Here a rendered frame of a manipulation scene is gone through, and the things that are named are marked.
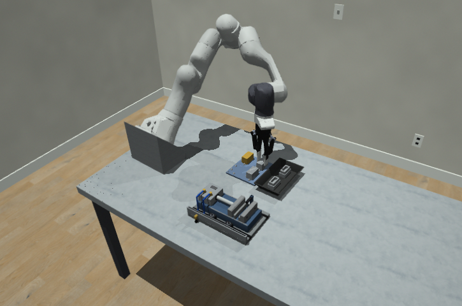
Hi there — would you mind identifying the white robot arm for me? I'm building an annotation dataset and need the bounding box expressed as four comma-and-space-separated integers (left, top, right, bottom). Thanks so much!
136, 14, 287, 144

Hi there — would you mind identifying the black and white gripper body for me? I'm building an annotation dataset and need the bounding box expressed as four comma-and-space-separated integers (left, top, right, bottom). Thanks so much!
255, 124, 271, 140

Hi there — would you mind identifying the yellow rectangular block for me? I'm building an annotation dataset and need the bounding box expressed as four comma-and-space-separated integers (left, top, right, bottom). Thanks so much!
242, 151, 254, 164

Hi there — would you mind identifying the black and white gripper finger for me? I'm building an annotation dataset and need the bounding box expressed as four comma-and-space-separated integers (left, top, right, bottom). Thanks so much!
250, 130, 262, 162
263, 134, 276, 166

